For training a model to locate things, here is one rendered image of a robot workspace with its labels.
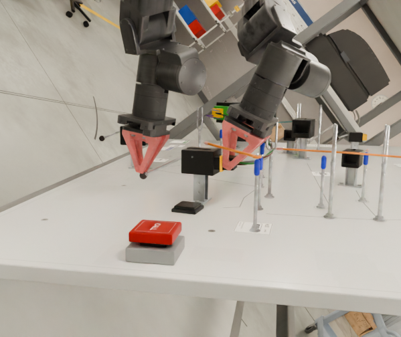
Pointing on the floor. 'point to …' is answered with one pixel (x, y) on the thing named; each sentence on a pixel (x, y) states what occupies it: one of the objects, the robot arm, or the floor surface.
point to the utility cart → (325, 329)
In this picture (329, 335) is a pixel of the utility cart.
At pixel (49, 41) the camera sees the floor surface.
